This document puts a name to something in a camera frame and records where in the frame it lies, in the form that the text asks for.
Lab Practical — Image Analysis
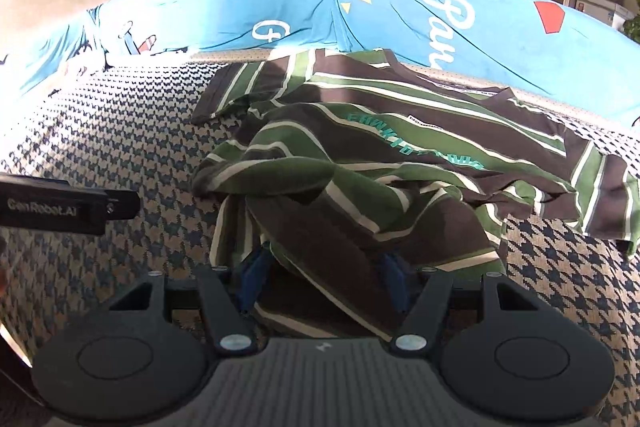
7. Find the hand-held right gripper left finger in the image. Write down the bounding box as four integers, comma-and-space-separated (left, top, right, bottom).
107, 252, 273, 355

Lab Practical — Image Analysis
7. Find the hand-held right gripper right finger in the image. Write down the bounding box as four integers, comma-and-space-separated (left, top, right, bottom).
380, 256, 538, 354

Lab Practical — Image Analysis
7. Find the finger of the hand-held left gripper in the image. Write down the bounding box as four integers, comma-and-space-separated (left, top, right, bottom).
104, 189, 141, 221

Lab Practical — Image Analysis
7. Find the green brown striped t-shirt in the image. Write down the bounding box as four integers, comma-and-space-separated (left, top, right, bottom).
190, 48, 640, 344

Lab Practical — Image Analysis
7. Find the houndstooth sofa mat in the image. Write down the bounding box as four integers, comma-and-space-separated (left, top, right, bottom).
0, 47, 640, 427

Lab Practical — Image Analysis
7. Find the blue printed sofa cover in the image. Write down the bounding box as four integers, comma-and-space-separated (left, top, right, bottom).
0, 0, 640, 131

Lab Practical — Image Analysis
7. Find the white chest freezer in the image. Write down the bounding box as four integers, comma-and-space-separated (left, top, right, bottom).
574, 0, 637, 28

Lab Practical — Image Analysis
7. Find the potted pothos plant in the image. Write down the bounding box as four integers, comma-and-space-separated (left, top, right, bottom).
622, 4, 640, 44

